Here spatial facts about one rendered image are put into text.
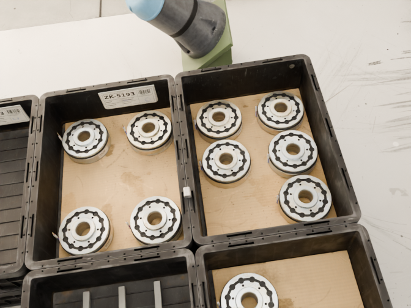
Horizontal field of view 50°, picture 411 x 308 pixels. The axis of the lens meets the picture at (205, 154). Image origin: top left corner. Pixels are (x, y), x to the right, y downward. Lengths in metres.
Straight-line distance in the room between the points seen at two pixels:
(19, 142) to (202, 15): 0.54
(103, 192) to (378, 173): 0.65
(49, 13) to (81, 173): 1.84
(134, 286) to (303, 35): 0.87
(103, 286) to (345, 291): 0.45
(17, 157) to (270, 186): 0.58
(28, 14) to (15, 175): 1.82
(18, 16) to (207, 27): 1.81
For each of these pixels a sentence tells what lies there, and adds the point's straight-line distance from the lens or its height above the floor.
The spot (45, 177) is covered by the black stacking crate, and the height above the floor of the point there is 0.90.
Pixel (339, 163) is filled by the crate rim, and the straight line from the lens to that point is 0.86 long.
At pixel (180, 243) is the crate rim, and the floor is 0.93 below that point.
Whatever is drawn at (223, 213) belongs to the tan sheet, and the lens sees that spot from 0.91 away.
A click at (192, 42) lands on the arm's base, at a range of 1.16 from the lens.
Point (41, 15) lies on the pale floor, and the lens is 2.77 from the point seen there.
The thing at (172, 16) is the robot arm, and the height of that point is 0.93.
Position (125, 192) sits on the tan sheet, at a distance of 0.96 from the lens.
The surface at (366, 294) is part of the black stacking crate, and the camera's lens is 0.85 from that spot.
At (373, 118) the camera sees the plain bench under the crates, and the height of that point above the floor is 0.70.
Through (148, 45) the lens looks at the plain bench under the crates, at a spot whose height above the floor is 0.70.
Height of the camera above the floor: 1.67
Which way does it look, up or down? 59 degrees down
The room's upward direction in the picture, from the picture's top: 9 degrees counter-clockwise
